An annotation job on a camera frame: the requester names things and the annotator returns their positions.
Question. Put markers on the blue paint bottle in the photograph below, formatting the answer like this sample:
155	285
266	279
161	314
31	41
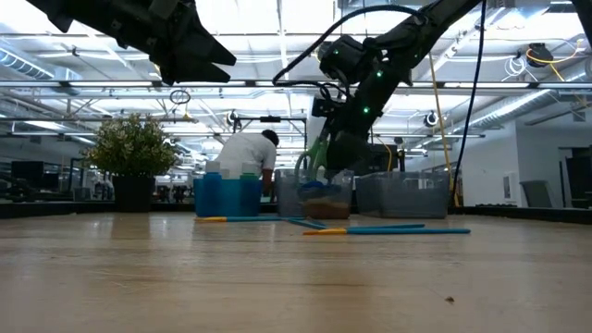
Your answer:
213	168

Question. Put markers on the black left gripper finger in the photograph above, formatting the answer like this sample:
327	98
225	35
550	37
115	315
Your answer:
203	46
194	74

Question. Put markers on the potted green plant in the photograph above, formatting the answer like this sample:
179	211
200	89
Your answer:
131	148

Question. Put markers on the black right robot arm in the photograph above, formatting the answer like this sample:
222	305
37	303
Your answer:
416	28

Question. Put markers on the black aluminium table frame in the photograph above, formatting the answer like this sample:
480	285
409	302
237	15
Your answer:
46	209

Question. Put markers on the blue plastic bin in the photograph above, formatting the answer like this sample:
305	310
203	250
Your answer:
226	199

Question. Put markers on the person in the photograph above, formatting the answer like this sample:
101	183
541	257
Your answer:
250	152

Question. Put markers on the black cabinet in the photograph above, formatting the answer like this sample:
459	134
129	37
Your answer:
575	176

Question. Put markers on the green paint bottle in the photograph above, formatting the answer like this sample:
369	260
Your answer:
250	168

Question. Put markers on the black monitor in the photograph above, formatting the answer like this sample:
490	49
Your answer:
384	157
28	173

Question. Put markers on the grey translucent plastic bin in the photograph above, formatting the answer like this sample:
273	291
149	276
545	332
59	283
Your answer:
402	194
289	194

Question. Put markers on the grey chair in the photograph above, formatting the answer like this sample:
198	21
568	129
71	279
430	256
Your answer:
536	194

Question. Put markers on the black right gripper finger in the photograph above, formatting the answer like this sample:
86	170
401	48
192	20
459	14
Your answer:
347	152

